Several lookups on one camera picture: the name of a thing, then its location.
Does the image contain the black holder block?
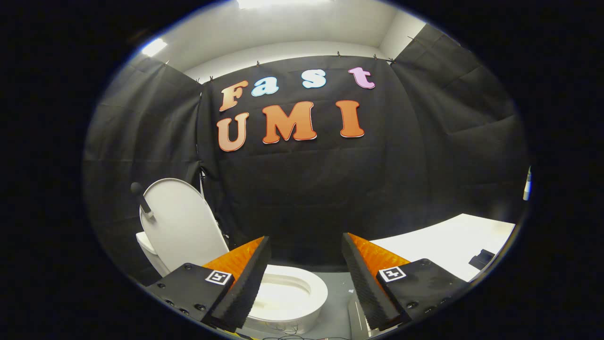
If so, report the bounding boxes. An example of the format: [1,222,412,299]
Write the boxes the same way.
[468,248,496,271]

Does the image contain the black floor cables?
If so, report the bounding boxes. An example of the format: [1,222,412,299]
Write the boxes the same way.
[261,326,351,340]

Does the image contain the black backdrop cloth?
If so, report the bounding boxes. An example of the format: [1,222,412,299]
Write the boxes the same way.
[83,23,530,285]

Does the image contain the white toilet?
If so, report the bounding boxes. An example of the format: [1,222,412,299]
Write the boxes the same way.
[136,230,329,337]

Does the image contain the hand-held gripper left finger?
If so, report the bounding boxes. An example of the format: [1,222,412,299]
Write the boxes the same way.
[146,237,273,333]

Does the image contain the black knobbed grey handle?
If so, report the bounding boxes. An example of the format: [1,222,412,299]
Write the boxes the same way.
[130,181,155,221]

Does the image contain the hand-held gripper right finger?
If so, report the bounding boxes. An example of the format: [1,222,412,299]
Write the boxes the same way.
[341,232,473,332]

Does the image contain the small ceiling light panel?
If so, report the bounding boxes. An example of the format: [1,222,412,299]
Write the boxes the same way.
[141,38,168,58]

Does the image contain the large ceiling light panel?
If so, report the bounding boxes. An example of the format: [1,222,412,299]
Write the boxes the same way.
[235,0,332,10]

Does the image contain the white drawer cabinet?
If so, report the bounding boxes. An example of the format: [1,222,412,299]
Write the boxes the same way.
[348,213,516,339]

